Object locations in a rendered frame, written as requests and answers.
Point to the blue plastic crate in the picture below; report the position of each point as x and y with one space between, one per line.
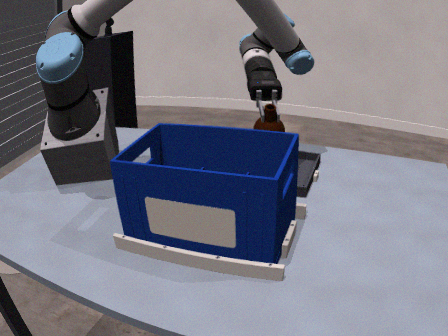
214 190

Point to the brown bottle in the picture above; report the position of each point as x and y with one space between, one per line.
270 120

